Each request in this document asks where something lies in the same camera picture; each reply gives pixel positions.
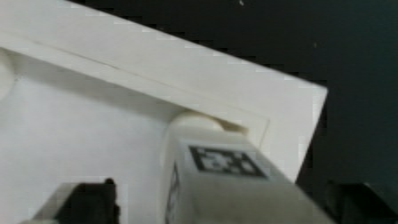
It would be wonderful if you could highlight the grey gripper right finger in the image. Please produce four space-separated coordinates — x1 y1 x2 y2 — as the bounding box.
325 182 398 224

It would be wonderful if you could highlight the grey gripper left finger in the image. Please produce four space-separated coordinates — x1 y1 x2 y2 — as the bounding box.
23 178 121 224

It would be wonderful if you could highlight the white leg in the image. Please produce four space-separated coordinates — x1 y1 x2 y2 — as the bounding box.
158 112 334 224

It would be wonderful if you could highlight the white square tabletop part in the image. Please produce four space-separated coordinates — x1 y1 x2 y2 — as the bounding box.
0 0 327 224

